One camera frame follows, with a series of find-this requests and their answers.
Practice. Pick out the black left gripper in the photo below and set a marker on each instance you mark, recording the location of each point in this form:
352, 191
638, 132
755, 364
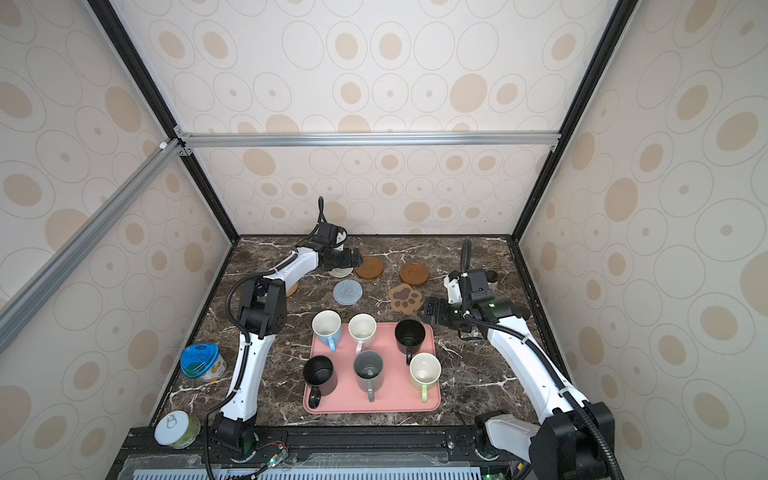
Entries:
355, 258

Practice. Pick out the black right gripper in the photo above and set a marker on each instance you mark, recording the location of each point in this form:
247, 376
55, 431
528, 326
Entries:
442, 305

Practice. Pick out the light grey woven coaster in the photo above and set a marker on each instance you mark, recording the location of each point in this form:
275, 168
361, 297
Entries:
341, 272

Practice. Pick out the blue grey round coaster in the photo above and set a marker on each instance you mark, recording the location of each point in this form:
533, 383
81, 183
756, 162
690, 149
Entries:
347, 292

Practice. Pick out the brown wooden coaster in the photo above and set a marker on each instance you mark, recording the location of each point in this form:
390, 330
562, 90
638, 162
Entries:
371, 268
414, 274

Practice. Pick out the brown paw shaped coaster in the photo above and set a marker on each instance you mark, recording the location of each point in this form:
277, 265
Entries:
405, 299

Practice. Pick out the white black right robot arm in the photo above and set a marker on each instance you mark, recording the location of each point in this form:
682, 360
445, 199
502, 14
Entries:
573, 437

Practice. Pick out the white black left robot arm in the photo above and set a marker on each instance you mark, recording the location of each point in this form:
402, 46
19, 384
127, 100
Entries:
257, 307

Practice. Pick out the black mug upper right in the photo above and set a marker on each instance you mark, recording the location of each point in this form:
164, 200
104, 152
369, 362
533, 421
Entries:
410, 335

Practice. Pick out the black mug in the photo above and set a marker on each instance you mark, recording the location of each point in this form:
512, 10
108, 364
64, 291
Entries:
410, 335
319, 375

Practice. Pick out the light green mug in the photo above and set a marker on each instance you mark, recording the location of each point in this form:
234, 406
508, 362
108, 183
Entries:
425, 370

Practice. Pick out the blue mug white inside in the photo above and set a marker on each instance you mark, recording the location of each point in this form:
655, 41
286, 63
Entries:
327, 328

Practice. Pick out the white pink mug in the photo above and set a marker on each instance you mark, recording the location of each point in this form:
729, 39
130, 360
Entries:
362, 329

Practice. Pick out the grey mug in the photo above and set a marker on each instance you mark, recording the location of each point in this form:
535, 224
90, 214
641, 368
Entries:
369, 372

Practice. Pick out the black mug lower left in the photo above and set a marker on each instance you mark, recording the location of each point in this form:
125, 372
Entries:
319, 375

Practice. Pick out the blue round tin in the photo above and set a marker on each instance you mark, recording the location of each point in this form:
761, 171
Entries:
202, 362

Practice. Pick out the horizontal aluminium bar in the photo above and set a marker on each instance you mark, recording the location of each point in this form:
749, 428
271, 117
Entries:
372, 139

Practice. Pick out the diagonal aluminium bar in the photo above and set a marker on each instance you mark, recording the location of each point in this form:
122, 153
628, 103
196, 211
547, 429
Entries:
37, 291

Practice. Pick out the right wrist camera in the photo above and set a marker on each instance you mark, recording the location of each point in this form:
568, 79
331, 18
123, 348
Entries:
474, 286

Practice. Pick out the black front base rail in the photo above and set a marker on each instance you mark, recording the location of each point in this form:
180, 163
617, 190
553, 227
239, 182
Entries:
314, 452

